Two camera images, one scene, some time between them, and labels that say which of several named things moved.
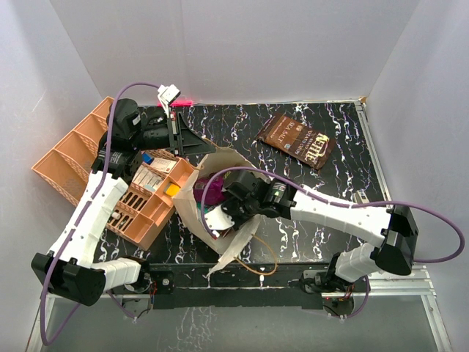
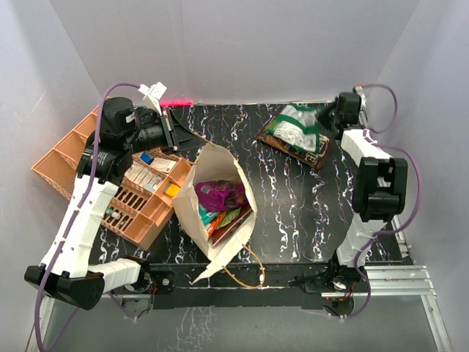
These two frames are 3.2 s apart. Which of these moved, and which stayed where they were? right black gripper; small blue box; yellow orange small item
Moved: right black gripper
Stayed: small blue box; yellow orange small item
